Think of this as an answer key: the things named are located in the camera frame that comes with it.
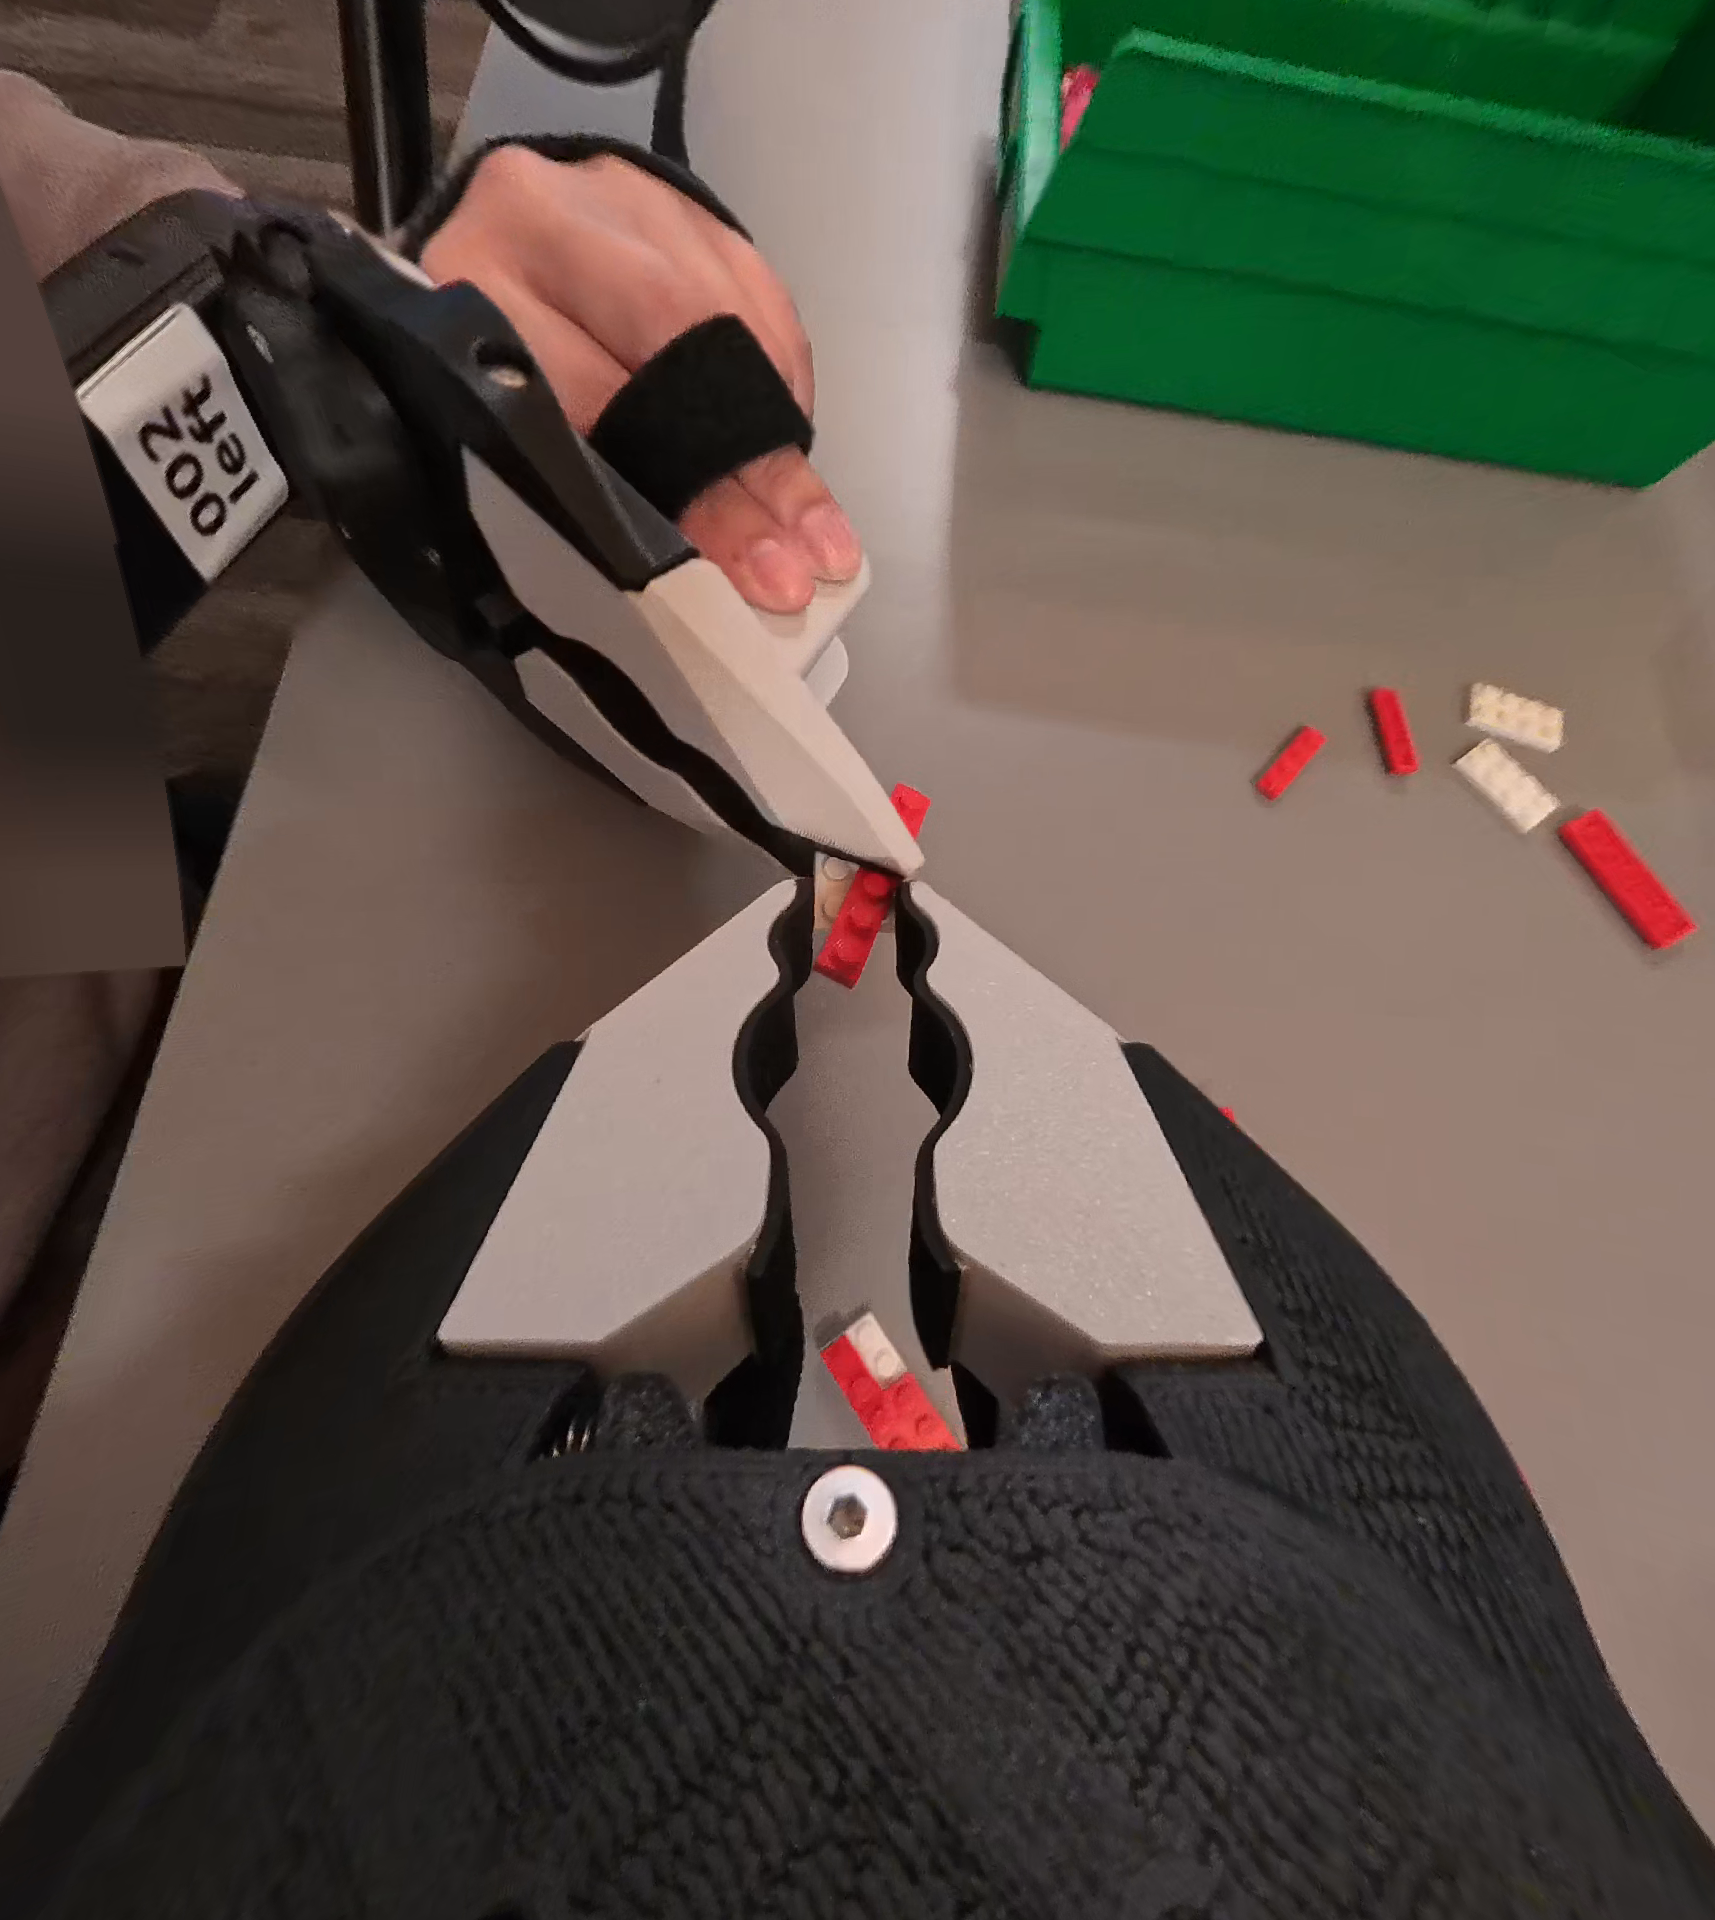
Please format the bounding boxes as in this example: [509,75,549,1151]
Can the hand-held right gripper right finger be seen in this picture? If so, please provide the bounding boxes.
[901,882,1266,1373]

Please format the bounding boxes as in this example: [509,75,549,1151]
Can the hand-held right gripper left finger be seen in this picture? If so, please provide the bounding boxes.
[437,875,813,1373]

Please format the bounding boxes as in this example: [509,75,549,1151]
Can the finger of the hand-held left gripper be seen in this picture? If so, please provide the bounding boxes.
[515,630,817,875]
[467,434,929,882]

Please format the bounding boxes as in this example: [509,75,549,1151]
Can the small red white lego piece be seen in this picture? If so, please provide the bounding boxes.
[811,779,933,989]

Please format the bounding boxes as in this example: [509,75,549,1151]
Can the red white lego assembly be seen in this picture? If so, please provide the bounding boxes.
[815,1307,967,1454]

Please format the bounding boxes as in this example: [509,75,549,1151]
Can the person's left forearm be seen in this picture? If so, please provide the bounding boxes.
[0,59,251,288]

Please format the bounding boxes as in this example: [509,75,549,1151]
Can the white lego plate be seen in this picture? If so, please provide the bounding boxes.
[1450,737,1560,836]
[1462,679,1566,753]

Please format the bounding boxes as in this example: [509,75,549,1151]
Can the person's left hand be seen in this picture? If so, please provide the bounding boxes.
[419,141,865,617]

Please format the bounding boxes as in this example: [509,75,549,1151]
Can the black metal pole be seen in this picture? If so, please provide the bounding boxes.
[335,0,441,234]

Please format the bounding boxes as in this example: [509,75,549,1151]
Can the person's beige clothing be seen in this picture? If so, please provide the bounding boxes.
[0,960,181,1554]

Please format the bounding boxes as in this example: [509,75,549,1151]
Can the green plastic bin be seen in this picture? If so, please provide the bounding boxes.
[1003,0,1715,167]
[995,29,1715,491]

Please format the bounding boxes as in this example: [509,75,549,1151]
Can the black cable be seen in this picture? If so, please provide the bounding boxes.
[473,0,715,170]

